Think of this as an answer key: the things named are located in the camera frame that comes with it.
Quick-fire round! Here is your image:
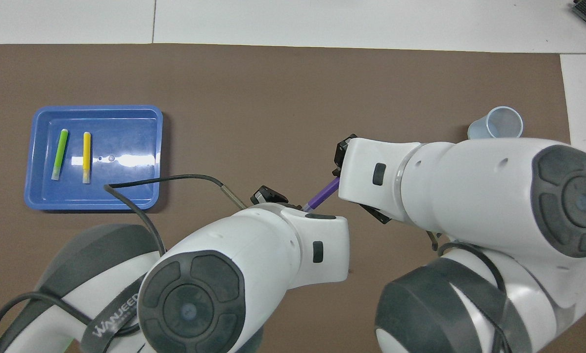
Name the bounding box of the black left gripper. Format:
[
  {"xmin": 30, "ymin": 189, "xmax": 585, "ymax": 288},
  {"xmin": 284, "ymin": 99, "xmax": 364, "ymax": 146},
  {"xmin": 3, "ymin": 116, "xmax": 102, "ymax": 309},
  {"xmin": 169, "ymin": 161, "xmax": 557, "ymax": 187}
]
[{"xmin": 250, "ymin": 134, "xmax": 392, "ymax": 225}]

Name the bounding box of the purple marker pen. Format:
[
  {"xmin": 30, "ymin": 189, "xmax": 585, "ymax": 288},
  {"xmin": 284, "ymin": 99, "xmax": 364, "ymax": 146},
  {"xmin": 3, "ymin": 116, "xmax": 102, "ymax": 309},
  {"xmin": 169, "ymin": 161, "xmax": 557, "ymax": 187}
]
[{"xmin": 303, "ymin": 176, "xmax": 341, "ymax": 212}]

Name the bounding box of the yellow marker pen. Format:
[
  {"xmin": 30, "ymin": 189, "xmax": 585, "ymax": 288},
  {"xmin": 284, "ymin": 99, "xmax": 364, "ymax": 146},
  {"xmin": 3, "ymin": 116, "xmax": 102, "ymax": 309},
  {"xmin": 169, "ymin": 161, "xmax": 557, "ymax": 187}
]
[{"xmin": 82, "ymin": 131, "xmax": 92, "ymax": 184}]

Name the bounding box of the green marker pen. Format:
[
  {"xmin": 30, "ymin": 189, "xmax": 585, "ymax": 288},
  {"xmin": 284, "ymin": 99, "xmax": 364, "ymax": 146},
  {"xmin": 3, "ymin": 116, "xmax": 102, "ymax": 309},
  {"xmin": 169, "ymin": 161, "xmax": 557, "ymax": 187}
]
[{"xmin": 51, "ymin": 128, "xmax": 69, "ymax": 181}]

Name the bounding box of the brown table mat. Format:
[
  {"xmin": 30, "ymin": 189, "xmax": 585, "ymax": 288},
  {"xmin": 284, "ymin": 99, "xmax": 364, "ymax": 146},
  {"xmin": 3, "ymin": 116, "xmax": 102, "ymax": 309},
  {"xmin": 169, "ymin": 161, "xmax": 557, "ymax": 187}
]
[{"xmin": 0, "ymin": 43, "xmax": 586, "ymax": 353}]

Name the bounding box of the translucent plastic cup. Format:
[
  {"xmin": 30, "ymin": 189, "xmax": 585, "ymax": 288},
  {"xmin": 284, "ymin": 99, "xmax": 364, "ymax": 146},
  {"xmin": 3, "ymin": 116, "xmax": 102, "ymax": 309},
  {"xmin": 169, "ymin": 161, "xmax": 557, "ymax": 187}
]
[{"xmin": 467, "ymin": 106, "xmax": 524, "ymax": 140}]

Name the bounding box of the blue plastic tray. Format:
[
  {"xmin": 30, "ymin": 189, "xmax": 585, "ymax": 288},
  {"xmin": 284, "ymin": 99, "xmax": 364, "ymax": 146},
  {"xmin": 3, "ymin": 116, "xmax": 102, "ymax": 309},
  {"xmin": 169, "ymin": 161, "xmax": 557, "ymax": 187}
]
[{"xmin": 24, "ymin": 104, "xmax": 164, "ymax": 211}]

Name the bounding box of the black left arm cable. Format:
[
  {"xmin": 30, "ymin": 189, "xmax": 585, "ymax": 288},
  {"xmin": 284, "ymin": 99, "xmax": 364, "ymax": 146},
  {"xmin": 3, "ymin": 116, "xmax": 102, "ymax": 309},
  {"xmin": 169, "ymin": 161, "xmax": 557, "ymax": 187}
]
[{"xmin": 0, "ymin": 174, "xmax": 248, "ymax": 353}]

